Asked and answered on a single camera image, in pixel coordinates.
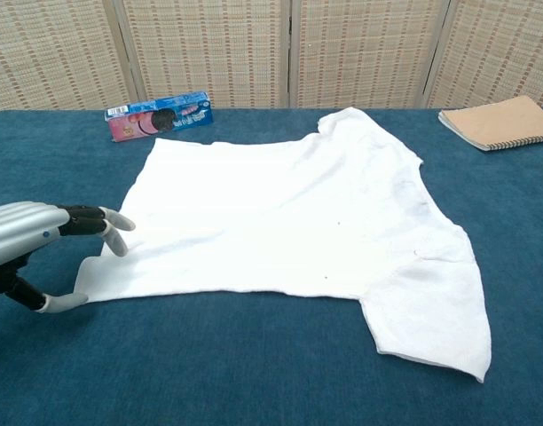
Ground blue cookie box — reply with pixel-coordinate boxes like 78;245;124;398
104;91;214;143

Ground bamboo folding screen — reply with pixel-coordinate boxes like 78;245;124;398
0;0;543;114

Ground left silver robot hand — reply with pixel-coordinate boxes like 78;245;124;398
0;201;137;315

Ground brown spiral notebook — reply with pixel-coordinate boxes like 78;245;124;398
437;94;543;154

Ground white cloth garment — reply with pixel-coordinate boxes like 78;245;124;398
74;106;493;383

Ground blue table cloth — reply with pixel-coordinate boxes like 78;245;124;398
0;106;543;426

